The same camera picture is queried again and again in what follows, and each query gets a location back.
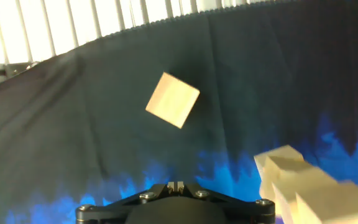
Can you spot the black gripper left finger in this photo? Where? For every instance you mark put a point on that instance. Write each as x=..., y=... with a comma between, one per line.
x=117, y=210

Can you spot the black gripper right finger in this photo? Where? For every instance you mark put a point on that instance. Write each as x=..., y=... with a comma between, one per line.
x=238, y=210

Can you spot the blue mountain print cloth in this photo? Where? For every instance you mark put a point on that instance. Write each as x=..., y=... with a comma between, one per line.
x=135, y=109

